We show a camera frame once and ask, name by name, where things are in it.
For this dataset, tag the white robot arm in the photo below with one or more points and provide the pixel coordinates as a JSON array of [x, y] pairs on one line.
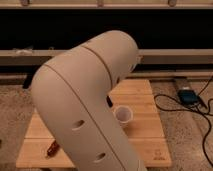
[[70, 94]]

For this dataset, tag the black phone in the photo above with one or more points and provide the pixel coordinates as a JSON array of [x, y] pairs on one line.
[[109, 102]]

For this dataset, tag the clear plastic cup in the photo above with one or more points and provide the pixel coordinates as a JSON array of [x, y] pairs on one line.
[[123, 114]]

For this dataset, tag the red pocket knife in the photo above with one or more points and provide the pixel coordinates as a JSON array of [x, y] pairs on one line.
[[53, 149]]

